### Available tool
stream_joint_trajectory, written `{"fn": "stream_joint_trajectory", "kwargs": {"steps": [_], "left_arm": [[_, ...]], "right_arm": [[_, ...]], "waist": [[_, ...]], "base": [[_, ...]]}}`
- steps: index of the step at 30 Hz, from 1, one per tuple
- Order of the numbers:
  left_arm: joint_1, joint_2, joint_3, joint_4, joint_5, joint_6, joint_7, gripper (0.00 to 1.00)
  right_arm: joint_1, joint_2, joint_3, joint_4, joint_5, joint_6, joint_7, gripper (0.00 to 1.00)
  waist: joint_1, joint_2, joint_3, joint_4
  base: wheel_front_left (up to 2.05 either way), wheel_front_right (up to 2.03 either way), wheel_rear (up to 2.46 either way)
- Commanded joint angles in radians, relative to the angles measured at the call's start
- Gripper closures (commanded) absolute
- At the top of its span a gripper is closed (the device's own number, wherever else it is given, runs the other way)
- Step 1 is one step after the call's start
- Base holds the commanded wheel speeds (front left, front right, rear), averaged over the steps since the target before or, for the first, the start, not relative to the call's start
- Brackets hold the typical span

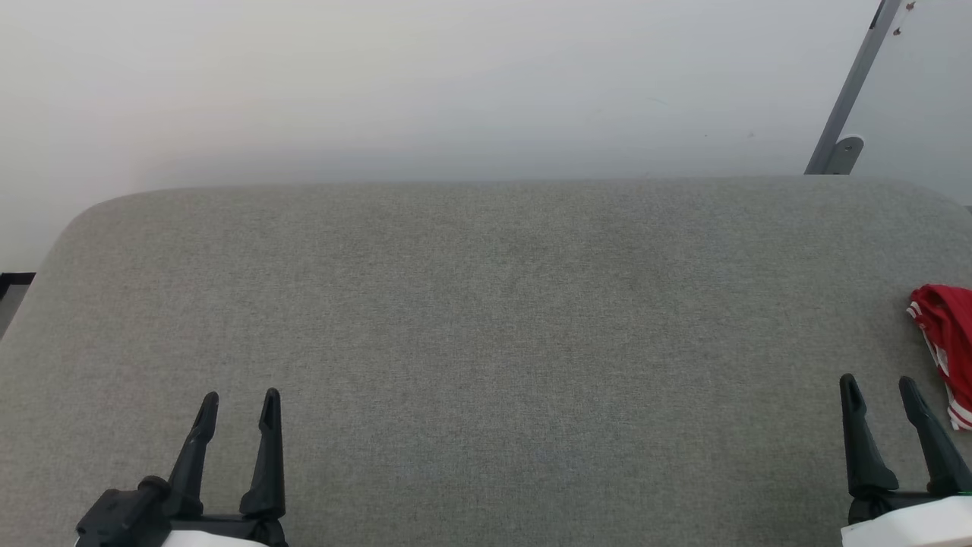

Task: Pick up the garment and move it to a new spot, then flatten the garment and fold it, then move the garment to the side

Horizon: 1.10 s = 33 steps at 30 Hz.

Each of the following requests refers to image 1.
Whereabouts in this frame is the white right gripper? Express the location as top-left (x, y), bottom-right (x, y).
top-left (839, 373), bottom-right (972, 547)

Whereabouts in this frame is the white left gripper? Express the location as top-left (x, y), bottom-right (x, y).
top-left (156, 387), bottom-right (289, 547)

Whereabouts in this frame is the red white-sleeved garment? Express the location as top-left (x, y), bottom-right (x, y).
top-left (907, 284), bottom-right (972, 432)

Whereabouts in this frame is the black baseboard strip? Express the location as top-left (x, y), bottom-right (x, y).
top-left (0, 271), bottom-right (36, 301)

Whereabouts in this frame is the grey metal pole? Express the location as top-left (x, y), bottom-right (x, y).
top-left (803, 0), bottom-right (904, 176)

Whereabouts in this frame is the grey metal bracket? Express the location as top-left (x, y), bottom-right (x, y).
top-left (824, 135), bottom-right (865, 176)

